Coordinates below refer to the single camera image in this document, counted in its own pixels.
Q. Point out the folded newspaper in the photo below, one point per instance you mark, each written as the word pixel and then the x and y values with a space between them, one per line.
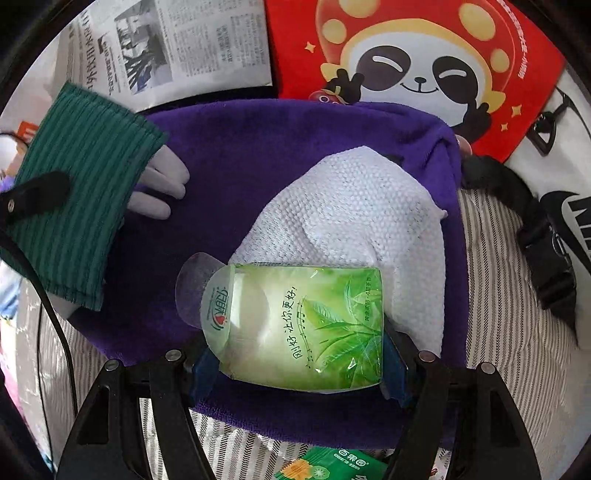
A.
pixel 184 46

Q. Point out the green tissue pack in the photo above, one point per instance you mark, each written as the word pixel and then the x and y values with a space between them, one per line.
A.
pixel 300 332

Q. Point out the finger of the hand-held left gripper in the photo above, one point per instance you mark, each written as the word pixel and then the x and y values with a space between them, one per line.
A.
pixel 37 196

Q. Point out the white plastic shopping bag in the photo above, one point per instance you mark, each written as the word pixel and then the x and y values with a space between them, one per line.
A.
pixel 14 152

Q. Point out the purple towel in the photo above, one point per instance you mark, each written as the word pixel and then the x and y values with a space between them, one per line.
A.
pixel 231 161

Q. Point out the white waist bag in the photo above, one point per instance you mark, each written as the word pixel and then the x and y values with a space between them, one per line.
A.
pixel 568 152

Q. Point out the green fruit print packet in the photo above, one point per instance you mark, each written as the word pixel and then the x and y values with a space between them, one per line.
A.
pixel 332 466

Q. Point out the pale green glove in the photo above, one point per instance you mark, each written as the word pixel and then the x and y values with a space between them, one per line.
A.
pixel 161 175

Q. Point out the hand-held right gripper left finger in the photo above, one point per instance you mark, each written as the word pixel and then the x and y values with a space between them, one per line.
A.
pixel 203 374

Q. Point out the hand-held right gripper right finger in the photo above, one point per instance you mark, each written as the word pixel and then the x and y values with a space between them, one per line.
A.
pixel 395 369

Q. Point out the white textured cloth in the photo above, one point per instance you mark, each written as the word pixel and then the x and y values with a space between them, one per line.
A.
pixel 351 207

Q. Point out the red panda print paper bag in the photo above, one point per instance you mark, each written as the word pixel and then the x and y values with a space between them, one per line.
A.
pixel 295 27

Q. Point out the green striped cloth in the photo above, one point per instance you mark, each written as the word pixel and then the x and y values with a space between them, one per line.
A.
pixel 87 152

